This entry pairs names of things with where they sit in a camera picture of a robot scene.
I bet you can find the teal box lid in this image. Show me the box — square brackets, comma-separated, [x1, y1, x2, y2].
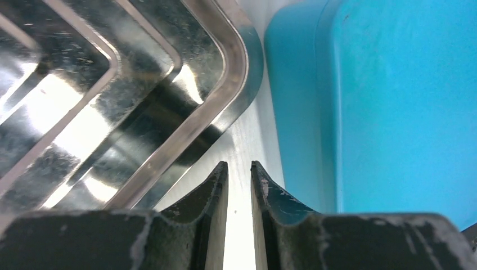
[316, 1, 476, 230]

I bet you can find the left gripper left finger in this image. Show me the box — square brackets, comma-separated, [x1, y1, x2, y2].
[1, 161, 228, 269]

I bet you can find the teal chocolate box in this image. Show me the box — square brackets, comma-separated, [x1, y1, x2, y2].
[264, 1, 336, 213]

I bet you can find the steel tray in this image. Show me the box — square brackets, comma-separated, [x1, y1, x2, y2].
[1, 1, 263, 214]

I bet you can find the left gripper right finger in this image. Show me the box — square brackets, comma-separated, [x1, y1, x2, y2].
[251, 161, 476, 269]

